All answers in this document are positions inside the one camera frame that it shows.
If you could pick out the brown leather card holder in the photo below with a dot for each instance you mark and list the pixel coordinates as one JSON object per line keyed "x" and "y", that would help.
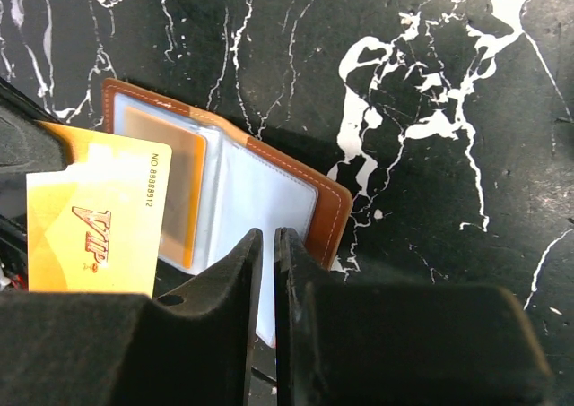
{"x": 247, "y": 184}

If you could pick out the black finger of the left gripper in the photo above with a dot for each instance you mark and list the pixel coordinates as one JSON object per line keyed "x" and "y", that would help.
{"x": 27, "y": 144}

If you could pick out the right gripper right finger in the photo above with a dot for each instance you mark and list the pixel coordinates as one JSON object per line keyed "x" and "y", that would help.
{"x": 399, "y": 343}

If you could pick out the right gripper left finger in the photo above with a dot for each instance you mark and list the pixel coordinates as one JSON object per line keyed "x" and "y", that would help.
{"x": 191, "y": 346}

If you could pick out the yellow VIP credit card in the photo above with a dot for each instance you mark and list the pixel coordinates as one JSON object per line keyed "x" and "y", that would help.
{"x": 96, "y": 225}

